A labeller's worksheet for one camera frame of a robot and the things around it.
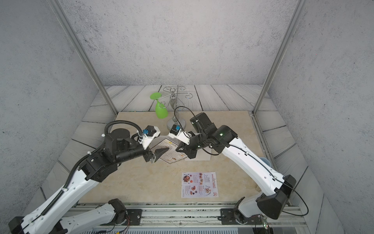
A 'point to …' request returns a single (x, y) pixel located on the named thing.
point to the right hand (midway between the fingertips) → (178, 149)
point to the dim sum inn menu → (171, 155)
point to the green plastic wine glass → (160, 109)
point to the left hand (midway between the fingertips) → (164, 141)
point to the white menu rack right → (202, 155)
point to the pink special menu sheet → (197, 185)
